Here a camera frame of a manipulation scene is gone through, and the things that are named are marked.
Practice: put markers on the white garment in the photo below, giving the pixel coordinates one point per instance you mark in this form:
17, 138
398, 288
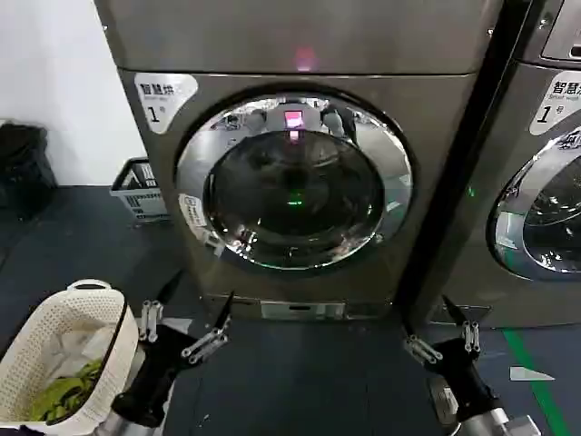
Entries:
86, 343

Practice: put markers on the grey dryer with number sticker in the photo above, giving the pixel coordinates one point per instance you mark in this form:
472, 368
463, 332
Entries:
408, 54

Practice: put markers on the white paper scrap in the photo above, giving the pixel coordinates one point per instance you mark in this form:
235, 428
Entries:
528, 374

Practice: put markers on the round chrome-rimmed dryer door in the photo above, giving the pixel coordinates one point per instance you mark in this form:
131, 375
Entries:
544, 213

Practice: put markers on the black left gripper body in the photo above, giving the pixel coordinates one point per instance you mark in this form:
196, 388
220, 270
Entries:
156, 363

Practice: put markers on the small white notice sticker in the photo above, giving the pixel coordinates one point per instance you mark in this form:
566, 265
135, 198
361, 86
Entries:
191, 211

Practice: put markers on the grey dryer with control panel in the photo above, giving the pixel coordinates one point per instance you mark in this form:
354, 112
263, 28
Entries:
508, 290

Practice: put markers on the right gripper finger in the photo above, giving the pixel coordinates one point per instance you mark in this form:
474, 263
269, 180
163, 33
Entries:
471, 336
422, 347

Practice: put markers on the black pillar between dryers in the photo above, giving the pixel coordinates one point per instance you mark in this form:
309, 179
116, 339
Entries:
458, 150

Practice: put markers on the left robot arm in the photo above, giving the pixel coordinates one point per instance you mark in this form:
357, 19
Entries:
125, 424

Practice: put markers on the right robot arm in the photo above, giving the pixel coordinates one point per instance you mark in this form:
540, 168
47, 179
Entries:
488, 420

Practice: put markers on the green floor tape strip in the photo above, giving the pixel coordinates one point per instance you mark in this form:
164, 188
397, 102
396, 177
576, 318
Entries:
538, 386

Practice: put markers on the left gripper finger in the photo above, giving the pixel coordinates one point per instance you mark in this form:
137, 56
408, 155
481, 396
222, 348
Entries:
150, 318
209, 343

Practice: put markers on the black bag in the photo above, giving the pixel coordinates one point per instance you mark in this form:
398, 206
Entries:
25, 168

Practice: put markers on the round glass dryer door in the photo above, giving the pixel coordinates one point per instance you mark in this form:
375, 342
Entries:
290, 191

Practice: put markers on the green garment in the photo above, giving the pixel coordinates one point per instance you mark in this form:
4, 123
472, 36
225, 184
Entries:
68, 390

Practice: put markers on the grey slatted plastic basket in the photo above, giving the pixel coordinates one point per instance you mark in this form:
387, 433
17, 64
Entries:
145, 200

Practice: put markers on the white perforated laundry basket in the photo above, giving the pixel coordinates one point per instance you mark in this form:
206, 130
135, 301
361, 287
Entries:
118, 336

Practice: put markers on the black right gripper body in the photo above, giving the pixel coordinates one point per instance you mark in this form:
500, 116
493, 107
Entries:
463, 372

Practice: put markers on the white number sticker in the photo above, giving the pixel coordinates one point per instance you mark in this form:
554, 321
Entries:
551, 106
159, 102

